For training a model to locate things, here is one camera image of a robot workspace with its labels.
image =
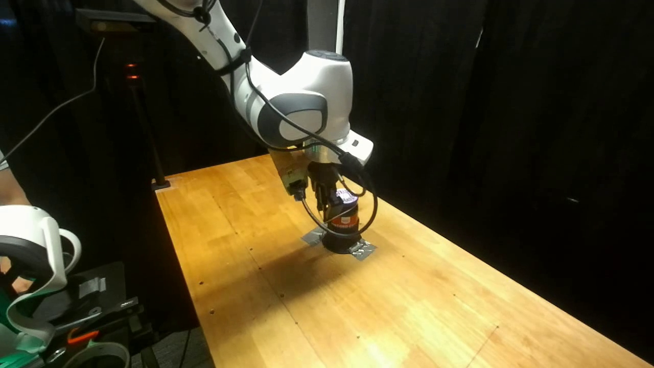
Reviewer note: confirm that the grey tape strip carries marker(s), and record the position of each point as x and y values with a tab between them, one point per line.
92	286

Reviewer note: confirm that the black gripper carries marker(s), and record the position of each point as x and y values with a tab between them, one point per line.
323	175

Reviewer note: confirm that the white rounded device black band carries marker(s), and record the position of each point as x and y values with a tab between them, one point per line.
34	227

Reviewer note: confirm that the yellow-green wrist camera mount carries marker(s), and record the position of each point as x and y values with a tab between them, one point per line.
292	171

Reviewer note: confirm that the wide black curtain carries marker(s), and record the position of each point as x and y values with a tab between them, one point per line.
518	136

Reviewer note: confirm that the black equipment cart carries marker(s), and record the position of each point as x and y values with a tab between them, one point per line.
136	320

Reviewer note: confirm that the narrow black curtain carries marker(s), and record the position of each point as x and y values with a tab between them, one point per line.
197	114

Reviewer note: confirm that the white vertical pole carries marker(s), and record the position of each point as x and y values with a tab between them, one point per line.
341	27

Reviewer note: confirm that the black camera tripod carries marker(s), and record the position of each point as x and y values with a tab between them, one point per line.
143	129

